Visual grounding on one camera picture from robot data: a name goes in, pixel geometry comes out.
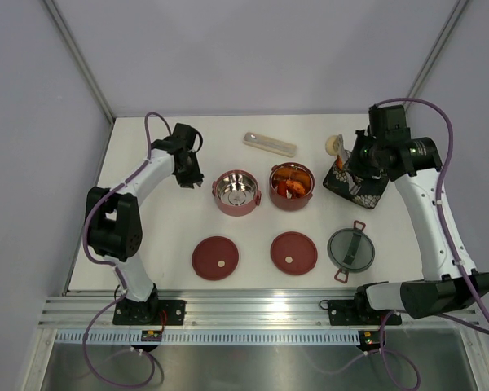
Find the orange fried chicken piece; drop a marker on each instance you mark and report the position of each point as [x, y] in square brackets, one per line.
[296, 188]

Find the dark red lid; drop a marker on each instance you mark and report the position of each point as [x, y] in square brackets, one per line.
[293, 253]
[215, 258]

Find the white slotted cable duct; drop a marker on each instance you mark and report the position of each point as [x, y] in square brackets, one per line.
[211, 337]

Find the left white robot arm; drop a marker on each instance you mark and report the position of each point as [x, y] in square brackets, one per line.
[113, 229]

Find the aluminium front rail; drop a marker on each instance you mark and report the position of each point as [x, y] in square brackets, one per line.
[211, 309]

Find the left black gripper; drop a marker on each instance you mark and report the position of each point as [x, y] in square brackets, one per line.
[194, 177]

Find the black floral food tray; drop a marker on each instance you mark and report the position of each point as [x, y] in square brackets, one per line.
[365, 192]

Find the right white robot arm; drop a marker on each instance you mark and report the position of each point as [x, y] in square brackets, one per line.
[450, 280]

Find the dark red steel bowl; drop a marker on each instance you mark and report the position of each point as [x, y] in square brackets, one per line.
[294, 171]

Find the metal tongs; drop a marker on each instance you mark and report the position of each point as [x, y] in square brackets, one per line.
[344, 154]

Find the white steamed bun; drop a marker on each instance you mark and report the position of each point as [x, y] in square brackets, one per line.
[331, 144]

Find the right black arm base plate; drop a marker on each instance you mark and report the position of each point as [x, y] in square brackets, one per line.
[344, 312]

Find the red sausage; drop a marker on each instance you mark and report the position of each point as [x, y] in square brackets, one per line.
[283, 190]

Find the grey transparent lid with handle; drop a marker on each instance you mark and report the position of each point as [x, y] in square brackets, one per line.
[351, 251]

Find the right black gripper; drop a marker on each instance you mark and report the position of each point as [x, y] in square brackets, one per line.
[354, 164]

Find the pink steel bowl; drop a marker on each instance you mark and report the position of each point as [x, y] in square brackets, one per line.
[236, 193]

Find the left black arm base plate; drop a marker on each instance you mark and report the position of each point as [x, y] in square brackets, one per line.
[152, 313]

